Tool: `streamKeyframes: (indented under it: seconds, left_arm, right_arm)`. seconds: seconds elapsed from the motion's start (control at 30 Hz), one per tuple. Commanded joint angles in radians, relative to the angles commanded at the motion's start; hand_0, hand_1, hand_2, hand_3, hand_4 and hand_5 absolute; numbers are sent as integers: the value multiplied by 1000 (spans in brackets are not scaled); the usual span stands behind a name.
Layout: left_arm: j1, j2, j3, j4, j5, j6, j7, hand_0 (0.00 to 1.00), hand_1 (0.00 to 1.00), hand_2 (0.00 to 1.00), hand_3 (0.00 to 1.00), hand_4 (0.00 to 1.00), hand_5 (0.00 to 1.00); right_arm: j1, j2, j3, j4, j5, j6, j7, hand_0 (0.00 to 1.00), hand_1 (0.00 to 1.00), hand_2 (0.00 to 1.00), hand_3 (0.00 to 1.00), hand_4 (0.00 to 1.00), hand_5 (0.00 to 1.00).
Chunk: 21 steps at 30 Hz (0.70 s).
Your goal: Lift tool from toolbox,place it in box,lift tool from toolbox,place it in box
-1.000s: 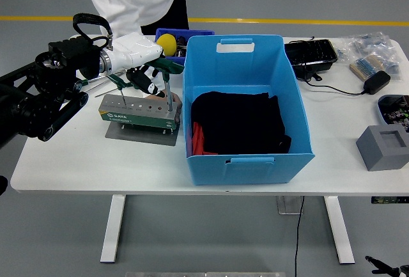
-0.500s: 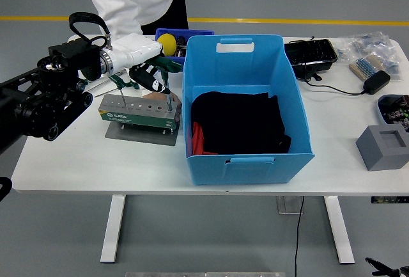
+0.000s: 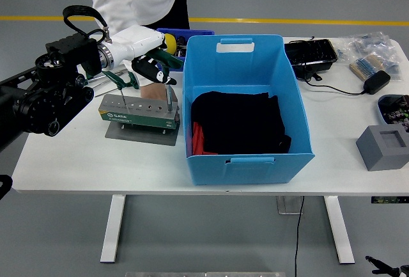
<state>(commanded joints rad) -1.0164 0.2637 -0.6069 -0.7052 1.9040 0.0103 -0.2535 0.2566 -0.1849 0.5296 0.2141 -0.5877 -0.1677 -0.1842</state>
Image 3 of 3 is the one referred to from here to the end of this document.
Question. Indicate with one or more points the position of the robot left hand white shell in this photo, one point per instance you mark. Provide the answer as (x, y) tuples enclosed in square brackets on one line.
[(137, 42)]

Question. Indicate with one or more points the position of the robot right hand black fingers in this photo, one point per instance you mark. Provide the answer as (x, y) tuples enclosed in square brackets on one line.
[(385, 269)]

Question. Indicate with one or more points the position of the person's right hand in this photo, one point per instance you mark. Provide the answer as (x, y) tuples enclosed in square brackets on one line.
[(155, 91)]

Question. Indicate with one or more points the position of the green grey wrench stand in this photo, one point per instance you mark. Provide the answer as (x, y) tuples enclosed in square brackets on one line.
[(137, 118)]

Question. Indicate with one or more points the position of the large light blue folding box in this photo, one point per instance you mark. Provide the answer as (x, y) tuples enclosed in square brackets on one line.
[(249, 171)]

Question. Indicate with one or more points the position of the person's right forearm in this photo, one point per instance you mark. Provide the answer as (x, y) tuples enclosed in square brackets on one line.
[(118, 14)]

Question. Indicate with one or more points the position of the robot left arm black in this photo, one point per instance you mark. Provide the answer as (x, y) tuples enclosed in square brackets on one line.
[(48, 104)]

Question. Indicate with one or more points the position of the yellow ball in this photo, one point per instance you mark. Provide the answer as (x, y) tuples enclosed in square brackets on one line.
[(172, 43)]

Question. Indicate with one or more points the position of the black parts in bin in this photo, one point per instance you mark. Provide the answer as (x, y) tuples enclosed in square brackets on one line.
[(181, 45)]

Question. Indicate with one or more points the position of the small dark blue bin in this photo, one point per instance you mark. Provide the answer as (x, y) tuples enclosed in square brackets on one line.
[(191, 31)]

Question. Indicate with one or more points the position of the white table leg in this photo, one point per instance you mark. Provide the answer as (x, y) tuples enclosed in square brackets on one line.
[(338, 226), (113, 226)]

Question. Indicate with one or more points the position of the red cloth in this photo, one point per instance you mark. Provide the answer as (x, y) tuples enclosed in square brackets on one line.
[(198, 139)]

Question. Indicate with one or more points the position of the table control panel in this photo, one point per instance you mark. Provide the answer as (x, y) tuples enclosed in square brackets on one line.
[(386, 199)]

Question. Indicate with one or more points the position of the black cloth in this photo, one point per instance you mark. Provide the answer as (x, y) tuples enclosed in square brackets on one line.
[(239, 123)]

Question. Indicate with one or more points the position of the grey block with square recess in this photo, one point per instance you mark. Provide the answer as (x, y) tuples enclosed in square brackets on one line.
[(383, 158)]

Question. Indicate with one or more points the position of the metal plate under table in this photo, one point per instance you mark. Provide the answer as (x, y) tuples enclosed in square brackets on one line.
[(286, 206)]

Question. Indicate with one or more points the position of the black plastic tray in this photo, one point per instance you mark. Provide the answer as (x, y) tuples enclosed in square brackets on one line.
[(310, 53)]

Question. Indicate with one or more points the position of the blue bin with electronics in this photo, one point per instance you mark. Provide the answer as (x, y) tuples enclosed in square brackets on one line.
[(394, 110)]

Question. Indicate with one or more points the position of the black power adapter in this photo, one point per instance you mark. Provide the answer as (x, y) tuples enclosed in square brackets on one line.
[(375, 82)]

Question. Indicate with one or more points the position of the clear plastic component bags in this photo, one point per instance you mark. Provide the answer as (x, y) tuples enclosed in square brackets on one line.
[(367, 43)]

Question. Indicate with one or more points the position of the tan blue resistor strip pack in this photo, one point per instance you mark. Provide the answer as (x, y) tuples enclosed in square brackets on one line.
[(364, 66)]

